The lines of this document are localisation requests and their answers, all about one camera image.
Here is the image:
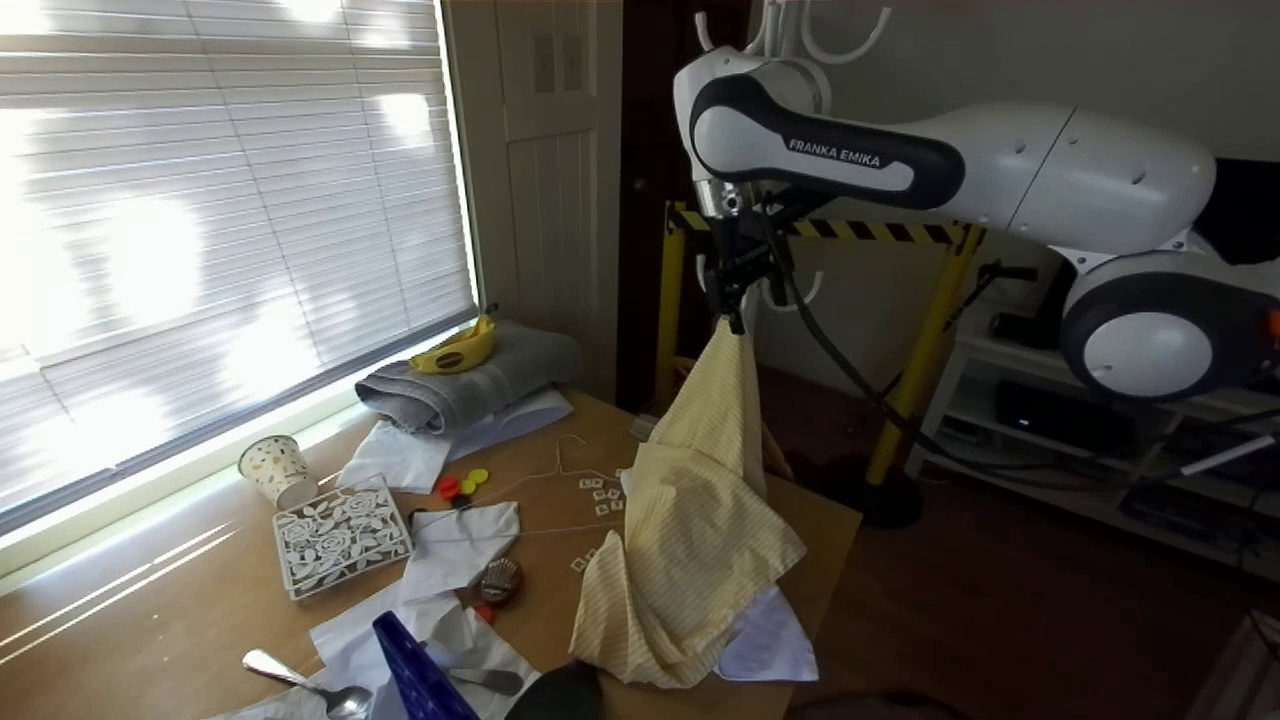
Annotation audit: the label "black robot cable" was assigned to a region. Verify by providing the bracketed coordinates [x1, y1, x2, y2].
[768, 258, 939, 453]

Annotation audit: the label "white cloth with blue print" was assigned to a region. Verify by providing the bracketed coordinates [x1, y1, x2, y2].
[707, 580, 825, 690]

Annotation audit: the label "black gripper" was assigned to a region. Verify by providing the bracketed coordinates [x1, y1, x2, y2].
[696, 209, 804, 340]

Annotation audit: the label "small brown round kalimba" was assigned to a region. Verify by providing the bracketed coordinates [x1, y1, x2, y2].
[473, 557, 528, 629]

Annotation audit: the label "small gray spoon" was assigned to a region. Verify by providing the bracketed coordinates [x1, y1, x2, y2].
[449, 669, 528, 700]

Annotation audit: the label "yellow striped towel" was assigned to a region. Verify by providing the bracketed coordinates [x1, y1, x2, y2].
[569, 316, 810, 696]

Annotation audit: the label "pale folded paper sheet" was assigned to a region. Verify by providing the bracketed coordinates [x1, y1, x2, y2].
[445, 387, 580, 469]

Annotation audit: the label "white patterned basket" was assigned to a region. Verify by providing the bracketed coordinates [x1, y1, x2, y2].
[270, 482, 417, 607]

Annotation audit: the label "black television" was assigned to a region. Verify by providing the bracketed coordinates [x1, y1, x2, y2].
[1202, 158, 1280, 267]

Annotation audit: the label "black spatula with metal handle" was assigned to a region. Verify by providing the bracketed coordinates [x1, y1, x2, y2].
[507, 657, 611, 720]

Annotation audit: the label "blue starred bag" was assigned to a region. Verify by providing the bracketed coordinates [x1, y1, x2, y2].
[366, 613, 479, 720]

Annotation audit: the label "gray folded towel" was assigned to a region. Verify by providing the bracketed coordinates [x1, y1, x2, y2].
[353, 322, 588, 439]

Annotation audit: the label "white paper napkin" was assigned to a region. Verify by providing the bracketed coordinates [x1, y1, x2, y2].
[421, 604, 545, 715]
[334, 422, 459, 501]

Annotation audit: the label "white window blinds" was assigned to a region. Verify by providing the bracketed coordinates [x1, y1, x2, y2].
[0, 0, 479, 529]

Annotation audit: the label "yellow banana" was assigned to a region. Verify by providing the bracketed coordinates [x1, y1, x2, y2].
[409, 316, 500, 382]

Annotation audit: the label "white coat rack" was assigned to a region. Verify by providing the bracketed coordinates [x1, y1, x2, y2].
[689, 0, 895, 322]

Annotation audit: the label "white television stand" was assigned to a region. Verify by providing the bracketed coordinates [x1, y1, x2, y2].
[905, 327, 1280, 580]

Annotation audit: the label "yellow barrier post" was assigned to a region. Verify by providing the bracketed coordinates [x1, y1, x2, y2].
[810, 212, 991, 533]
[652, 202, 696, 403]

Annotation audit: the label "black media box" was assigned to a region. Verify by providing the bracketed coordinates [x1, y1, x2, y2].
[991, 375, 1149, 466]

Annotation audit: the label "large metal spoon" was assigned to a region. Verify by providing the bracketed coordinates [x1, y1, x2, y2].
[240, 650, 378, 720]

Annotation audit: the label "gray aluminium frame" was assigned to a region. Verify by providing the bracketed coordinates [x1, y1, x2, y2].
[1182, 607, 1280, 720]

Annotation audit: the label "white panelled door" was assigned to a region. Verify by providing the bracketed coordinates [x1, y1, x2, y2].
[439, 0, 628, 403]

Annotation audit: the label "yellow black striped barrier tape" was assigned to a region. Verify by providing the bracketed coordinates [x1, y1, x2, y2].
[663, 202, 971, 251]

